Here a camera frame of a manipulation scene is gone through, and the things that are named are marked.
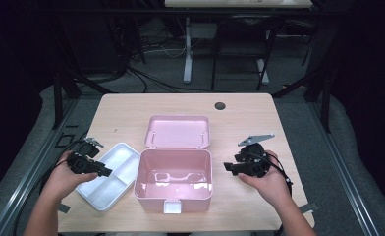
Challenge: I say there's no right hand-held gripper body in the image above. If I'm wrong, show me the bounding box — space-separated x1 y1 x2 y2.
234 132 276 179

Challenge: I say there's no metal floor rail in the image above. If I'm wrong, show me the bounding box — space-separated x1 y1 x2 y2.
0 97 81 236
307 97 382 236

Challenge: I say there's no person's right hand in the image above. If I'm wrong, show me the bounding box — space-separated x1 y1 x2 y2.
237 149 293 207

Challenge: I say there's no white desk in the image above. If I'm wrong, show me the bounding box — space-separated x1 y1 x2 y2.
163 0 313 85

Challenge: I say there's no left hand-held gripper cable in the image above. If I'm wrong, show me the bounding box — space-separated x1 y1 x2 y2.
13 139 87 236

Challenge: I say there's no person's left hand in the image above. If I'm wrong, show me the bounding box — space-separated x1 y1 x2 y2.
42 149 99 202

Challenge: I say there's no bundle of floor cables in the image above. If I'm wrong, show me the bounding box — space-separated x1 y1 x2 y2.
105 16 214 94

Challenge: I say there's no pink storage box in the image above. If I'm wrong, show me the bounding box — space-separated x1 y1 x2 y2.
134 114 214 215

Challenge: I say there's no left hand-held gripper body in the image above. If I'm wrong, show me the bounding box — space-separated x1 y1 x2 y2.
65 136 105 175

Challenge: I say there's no black metal stand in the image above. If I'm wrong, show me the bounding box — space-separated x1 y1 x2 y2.
271 19 342 134
47 13 118 130

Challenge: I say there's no white divided tray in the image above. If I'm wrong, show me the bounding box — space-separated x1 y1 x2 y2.
75 142 141 212

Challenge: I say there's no hand-held gripper cable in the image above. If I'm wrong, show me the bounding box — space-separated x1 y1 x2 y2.
246 151 294 199
13 139 87 236

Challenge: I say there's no black chair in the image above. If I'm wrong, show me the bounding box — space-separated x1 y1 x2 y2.
210 13 282 92

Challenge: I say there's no right hand-held gripper cable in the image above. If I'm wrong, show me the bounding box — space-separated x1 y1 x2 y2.
246 151 294 199

